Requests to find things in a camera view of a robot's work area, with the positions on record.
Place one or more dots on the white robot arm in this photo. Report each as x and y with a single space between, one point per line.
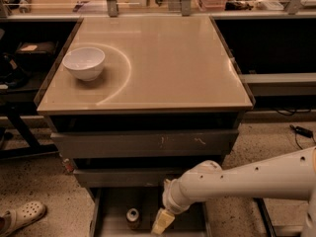
288 176

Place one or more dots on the grey open bottom drawer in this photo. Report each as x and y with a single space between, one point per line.
112 204

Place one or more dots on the grey middle drawer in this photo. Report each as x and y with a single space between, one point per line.
126 177

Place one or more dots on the black case on shelf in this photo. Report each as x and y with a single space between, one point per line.
36 53

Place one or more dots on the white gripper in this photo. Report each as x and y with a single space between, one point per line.
170 198

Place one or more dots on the grey top drawer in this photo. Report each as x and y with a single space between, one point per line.
146 143

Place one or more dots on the grey drawer cabinet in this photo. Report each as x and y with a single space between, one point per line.
160 73

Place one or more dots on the black table leg frame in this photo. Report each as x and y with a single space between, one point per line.
14 112

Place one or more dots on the black metal floor bar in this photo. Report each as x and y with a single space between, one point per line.
265 217

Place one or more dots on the white clog shoe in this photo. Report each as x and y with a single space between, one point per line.
14 219

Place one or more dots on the white ceramic bowl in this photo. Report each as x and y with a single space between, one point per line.
84 63

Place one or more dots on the orange soda can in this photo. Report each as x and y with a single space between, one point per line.
133 218

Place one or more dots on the black power adapter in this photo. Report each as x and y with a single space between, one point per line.
302 131

